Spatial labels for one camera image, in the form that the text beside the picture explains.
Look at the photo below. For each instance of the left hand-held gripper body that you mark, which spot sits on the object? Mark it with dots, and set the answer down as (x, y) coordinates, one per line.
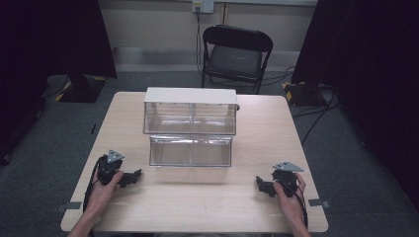
(110, 167)

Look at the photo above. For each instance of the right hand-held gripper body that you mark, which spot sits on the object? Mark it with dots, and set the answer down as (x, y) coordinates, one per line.
(286, 177)

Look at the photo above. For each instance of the person's left hand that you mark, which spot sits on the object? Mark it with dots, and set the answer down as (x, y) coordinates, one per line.
(102, 196)

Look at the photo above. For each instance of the person's right hand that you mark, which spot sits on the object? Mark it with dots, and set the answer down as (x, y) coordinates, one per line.
(292, 207)

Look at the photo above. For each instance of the grey tape strip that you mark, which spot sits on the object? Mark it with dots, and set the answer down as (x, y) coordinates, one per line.
(318, 202)
(70, 206)

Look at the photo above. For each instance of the clear plastic drawer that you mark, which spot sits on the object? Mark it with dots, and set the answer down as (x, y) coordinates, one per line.
(191, 151)

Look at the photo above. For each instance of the black stand base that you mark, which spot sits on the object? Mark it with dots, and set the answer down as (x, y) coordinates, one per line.
(84, 89)
(304, 94)

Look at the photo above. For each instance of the clear cabinet with white top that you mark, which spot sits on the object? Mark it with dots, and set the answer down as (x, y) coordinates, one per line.
(191, 96)

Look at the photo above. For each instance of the black folding chair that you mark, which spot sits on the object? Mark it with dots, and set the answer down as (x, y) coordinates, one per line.
(235, 59)

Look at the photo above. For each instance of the black curtain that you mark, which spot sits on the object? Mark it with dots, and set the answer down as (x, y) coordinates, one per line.
(49, 39)
(372, 65)

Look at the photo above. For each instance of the white wall socket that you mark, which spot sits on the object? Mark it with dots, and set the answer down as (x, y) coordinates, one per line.
(203, 6)

